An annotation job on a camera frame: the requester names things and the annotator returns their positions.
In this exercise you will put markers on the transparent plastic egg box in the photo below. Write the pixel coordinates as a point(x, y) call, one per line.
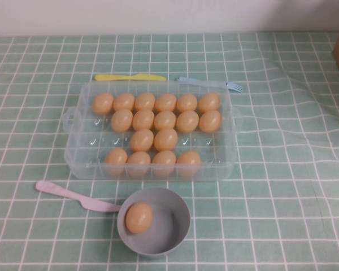
point(214, 152)

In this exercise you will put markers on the green checked tablecloth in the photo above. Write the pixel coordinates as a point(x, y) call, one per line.
point(271, 197)

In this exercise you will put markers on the blue plastic fork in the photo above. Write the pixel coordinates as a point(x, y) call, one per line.
point(192, 81)

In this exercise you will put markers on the yellow plastic knife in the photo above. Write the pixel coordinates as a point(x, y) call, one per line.
point(115, 77)

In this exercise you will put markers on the pink plastic knife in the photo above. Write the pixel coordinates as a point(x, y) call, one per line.
point(99, 205)

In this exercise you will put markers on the brown egg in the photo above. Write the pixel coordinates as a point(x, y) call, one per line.
point(122, 120)
point(141, 140)
point(165, 102)
point(187, 121)
point(165, 120)
point(102, 103)
point(145, 101)
point(188, 163)
point(124, 102)
point(165, 139)
point(209, 102)
point(138, 165)
point(164, 163)
point(143, 119)
point(187, 102)
point(139, 218)
point(116, 161)
point(210, 121)

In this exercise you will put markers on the blue-grey round bowl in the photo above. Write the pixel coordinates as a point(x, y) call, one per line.
point(166, 228)

